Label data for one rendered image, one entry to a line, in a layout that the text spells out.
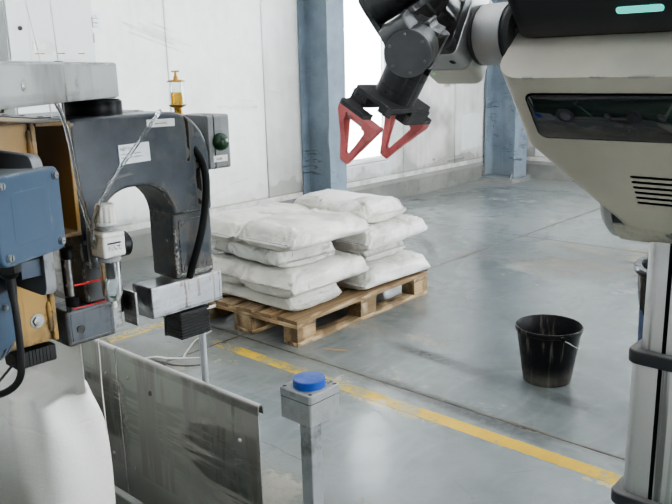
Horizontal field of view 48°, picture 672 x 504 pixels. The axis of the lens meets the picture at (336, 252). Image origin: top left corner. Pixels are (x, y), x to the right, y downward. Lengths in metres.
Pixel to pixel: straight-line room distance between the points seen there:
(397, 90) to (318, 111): 6.11
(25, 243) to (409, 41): 0.48
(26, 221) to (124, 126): 0.39
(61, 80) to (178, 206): 0.31
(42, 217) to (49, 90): 0.21
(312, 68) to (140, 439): 5.51
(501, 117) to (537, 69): 8.62
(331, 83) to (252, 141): 0.87
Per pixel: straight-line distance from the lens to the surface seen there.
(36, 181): 0.86
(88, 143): 1.17
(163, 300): 1.27
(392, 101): 1.02
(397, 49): 0.93
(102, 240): 1.13
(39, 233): 0.86
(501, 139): 9.73
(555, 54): 1.11
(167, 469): 1.94
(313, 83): 7.15
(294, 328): 3.94
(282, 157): 7.01
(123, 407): 2.02
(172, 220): 1.27
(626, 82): 1.04
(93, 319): 1.20
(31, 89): 0.98
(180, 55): 6.29
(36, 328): 1.17
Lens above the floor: 1.40
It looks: 14 degrees down
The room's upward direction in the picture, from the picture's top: 1 degrees counter-clockwise
